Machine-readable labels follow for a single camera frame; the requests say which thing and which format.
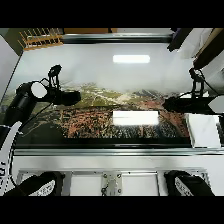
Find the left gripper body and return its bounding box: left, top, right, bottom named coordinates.
left=54, top=89, right=82, bottom=107

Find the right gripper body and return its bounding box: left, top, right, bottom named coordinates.
left=161, top=95, right=189, bottom=114

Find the brown clothes hanger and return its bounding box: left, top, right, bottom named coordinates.
left=17, top=28, right=64, bottom=52

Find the black garment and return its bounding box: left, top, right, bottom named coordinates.
left=166, top=28, right=194, bottom=53

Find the dark brown garment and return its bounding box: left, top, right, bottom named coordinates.
left=192, top=28, right=224, bottom=71

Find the white garment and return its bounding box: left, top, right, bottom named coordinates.
left=179, top=28, right=215, bottom=60

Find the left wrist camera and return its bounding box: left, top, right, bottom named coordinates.
left=47, top=64, right=63, bottom=93

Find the black cable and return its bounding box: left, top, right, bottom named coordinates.
left=7, top=101, right=54, bottom=188

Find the silver frame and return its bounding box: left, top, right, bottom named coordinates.
left=9, top=146, right=224, bottom=197

